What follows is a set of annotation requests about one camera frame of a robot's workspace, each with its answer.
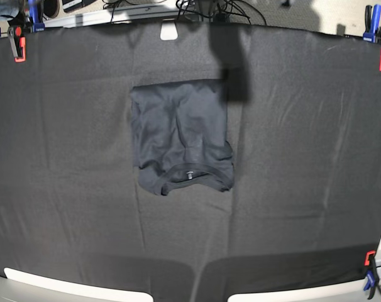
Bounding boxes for red blue clamp near right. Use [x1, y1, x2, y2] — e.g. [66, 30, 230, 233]
[363, 250, 381, 300]

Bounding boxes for blue clamp far right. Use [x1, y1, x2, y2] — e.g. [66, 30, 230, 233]
[363, 4, 381, 43]

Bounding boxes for black cable bundle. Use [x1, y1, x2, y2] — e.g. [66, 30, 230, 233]
[175, 0, 268, 26]

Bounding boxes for dark navy t-shirt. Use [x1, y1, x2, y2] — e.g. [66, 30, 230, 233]
[130, 79, 234, 196]

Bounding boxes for blue clamp far left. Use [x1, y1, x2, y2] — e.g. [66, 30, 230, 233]
[27, 0, 45, 32]

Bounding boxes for red black clamp far left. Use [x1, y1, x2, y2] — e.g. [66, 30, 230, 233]
[8, 26, 26, 63]

